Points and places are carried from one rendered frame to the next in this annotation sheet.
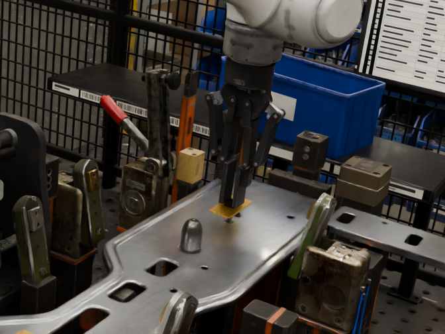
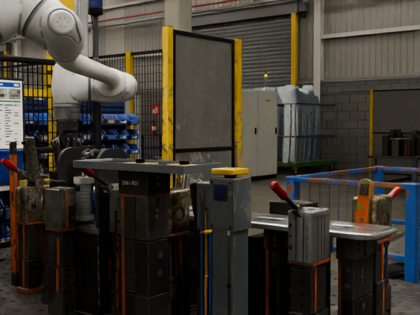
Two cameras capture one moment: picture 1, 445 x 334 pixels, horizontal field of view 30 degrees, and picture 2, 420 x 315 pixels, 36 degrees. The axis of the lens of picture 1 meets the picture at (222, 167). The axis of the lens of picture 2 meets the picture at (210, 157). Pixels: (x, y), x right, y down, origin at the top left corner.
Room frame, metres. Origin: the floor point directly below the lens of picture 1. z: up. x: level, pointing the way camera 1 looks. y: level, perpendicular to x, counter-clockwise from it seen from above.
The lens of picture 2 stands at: (0.26, 2.06, 1.26)
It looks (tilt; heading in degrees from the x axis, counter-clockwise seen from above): 3 degrees down; 282
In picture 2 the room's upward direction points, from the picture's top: straight up
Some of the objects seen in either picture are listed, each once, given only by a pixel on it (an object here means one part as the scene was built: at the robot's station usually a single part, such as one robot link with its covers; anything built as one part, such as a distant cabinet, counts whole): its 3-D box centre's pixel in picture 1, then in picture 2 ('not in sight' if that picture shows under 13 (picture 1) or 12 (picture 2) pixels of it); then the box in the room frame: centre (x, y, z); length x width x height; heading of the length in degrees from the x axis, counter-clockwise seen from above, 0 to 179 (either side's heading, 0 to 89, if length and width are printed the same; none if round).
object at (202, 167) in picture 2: not in sight; (144, 165); (0.75, 0.58, 1.16); 0.37 x 0.14 x 0.02; 154
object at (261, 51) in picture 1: (253, 41); (67, 112); (1.23, -0.02, 1.30); 0.09 x 0.09 x 0.06
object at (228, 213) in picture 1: (231, 203); not in sight; (1.23, -0.02, 1.03); 0.08 x 0.04 x 0.01; 154
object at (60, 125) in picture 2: (247, 88); (67, 133); (1.23, -0.02, 1.22); 0.08 x 0.07 x 0.09; 64
